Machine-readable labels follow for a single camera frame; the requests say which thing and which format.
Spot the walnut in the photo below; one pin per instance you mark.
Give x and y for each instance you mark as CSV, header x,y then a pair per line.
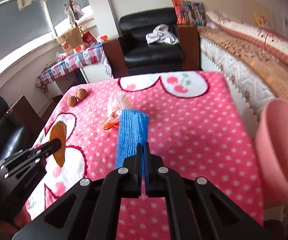
x,y
81,94
72,101

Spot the orange peel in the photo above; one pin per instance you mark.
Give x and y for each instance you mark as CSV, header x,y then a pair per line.
x,y
57,136

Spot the red gift bag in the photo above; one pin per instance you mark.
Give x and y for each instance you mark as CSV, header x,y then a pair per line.
x,y
88,38

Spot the hanging white clothes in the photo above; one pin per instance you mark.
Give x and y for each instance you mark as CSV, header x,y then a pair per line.
x,y
74,12

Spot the white crumpled cloth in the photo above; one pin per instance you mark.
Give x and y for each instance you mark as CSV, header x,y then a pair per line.
x,y
161,34

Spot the yellow red small pillow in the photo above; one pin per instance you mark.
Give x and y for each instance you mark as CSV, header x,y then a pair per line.
x,y
261,21

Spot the right walnut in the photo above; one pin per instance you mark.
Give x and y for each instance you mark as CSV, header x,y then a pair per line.
x,y
81,94

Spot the brown leaf pattern bedspread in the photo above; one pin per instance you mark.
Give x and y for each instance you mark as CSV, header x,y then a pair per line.
x,y
271,71

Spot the black leather armchair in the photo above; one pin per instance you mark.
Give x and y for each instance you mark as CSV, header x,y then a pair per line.
x,y
130,54

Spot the clear orange plastic wrapper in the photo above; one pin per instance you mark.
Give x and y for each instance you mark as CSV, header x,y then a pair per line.
x,y
117,102

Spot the left walnut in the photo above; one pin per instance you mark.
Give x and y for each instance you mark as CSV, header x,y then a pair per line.
x,y
72,101

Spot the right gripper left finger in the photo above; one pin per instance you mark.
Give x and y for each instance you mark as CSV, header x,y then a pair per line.
x,y
131,183

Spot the white side table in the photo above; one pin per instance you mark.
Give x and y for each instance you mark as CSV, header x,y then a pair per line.
x,y
88,74

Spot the white red dotted quilt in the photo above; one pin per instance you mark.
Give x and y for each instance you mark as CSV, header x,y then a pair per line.
x,y
269,40

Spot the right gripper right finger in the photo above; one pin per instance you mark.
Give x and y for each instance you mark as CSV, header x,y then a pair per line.
x,y
155,185

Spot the pink plastic trash bin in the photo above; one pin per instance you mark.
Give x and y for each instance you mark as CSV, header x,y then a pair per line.
x,y
271,144

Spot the left hand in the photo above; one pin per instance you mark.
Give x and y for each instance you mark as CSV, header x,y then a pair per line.
x,y
8,230

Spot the brown paper shopping bag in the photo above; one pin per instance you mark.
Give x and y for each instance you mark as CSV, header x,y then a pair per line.
x,y
70,40

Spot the blue foam net sleeve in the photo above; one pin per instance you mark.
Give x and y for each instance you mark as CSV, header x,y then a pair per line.
x,y
133,130

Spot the white quilted mattress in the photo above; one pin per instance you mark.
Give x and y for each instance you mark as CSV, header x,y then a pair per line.
x,y
254,91

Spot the pink polka dot blanket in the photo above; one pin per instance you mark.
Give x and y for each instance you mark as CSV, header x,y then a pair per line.
x,y
201,136

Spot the plaid tablecloth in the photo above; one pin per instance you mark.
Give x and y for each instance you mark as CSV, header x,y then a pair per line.
x,y
87,57

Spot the colourful patterned cushion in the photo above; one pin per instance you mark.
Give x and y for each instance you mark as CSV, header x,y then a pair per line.
x,y
189,12

